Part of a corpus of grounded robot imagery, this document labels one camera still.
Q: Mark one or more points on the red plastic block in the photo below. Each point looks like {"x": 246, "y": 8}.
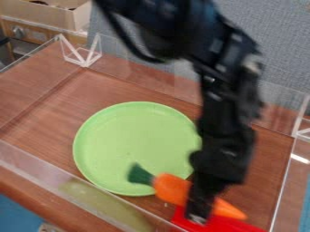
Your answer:
{"x": 218, "y": 224}

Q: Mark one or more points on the cardboard box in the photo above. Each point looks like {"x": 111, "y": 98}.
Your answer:
{"x": 65, "y": 14}

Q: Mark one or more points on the green plate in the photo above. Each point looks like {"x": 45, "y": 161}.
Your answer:
{"x": 136, "y": 132}

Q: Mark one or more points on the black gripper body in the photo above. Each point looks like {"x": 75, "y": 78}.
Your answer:
{"x": 222, "y": 160}

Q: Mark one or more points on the clear acrylic corner bracket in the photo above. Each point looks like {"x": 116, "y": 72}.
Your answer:
{"x": 79, "y": 55}

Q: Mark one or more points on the wooden shelf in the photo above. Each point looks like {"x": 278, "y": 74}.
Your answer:
{"x": 37, "y": 33}

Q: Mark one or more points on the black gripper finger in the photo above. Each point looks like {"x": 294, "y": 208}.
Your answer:
{"x": 204, "y": 188}

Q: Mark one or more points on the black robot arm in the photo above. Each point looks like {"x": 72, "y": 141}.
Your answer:
{"x": 164, "y": 30}

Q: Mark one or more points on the orange toy carrot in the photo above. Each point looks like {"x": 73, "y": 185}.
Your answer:
{"x": 172, "y": 190}

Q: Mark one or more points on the clear acrylic enclosure wall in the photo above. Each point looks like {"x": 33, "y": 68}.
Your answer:
{"x": 49, "y": 95}

